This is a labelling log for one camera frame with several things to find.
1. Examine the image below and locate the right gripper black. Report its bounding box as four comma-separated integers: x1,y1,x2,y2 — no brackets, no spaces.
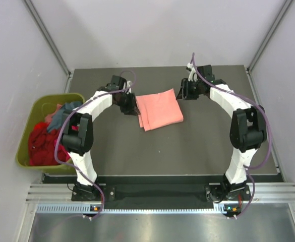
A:
176,79,203,101

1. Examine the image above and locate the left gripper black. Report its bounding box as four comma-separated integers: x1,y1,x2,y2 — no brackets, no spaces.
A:
114,91,140,116

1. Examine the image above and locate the salmon pink t shirt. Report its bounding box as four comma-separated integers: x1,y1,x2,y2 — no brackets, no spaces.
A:
136,89,184,131

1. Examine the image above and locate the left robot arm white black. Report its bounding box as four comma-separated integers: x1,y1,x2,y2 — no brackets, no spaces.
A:
56,76,140,201

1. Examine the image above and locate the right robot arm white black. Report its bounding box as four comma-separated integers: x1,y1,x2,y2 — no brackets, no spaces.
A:
177,63,267,203

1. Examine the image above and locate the grey blue t shirt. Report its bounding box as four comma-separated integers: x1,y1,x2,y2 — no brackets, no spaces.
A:
47,101,83,133

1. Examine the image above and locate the magenta pink t shirt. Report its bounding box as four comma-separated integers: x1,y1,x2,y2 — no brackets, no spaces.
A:
53,125,80,162

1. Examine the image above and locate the olive green plastic bin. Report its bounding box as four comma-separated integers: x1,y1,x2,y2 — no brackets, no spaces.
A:
16,93,85,175

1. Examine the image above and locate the red t shirt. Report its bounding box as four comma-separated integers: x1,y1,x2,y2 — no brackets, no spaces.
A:
28,122,60,166

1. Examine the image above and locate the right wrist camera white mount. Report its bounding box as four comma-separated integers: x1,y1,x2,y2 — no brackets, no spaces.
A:
186,63,198,82

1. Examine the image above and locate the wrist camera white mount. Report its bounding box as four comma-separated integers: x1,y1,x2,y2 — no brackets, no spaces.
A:
186,63,198,82
126,81,133,93

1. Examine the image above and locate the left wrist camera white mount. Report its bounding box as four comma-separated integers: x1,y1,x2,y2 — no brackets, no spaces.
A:
126,81,133,93

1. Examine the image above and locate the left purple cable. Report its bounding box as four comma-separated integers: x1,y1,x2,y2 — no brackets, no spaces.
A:
54,69,138,219

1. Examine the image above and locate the purple cable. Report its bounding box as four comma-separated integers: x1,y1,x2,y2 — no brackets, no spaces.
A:
191,52,273,219
54,69,138,219

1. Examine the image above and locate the right aluminium corner post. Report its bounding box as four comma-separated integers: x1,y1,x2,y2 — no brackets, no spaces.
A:
246,0,293,75

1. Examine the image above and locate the aluminium corner post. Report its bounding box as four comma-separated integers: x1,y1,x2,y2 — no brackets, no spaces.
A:
246,0,293,75
21,0,74,78

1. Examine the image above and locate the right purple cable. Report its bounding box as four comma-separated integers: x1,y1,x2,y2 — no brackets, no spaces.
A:
191,52,273,219

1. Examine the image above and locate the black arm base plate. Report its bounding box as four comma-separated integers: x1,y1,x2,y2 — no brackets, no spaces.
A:
72,183,250,203

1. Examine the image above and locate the left aluminium corner post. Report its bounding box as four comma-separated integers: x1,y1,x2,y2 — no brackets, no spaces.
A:
21,0,74,78

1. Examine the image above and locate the slotted grey cable duct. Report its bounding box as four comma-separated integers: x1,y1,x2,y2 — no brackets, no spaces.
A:
36,203,237,214

